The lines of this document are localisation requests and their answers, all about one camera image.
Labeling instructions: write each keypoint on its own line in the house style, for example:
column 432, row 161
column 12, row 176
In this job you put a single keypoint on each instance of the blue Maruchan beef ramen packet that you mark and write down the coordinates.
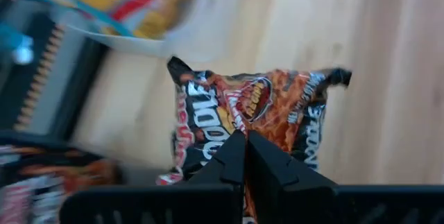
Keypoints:
column 132, row 5

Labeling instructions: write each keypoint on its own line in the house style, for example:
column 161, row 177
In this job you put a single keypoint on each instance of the black Maruchan fire noodle packet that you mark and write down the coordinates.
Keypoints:
column 263, row 106
column 69, row 175

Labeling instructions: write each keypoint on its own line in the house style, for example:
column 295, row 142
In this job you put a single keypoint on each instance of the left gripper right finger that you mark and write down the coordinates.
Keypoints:
column 329, row 206

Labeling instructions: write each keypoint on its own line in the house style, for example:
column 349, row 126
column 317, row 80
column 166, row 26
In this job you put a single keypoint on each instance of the clear plastic bin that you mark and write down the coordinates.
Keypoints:
column 132, row 45

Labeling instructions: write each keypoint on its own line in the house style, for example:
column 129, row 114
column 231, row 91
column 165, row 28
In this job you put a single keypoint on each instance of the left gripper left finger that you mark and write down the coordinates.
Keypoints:
column 173, row 206

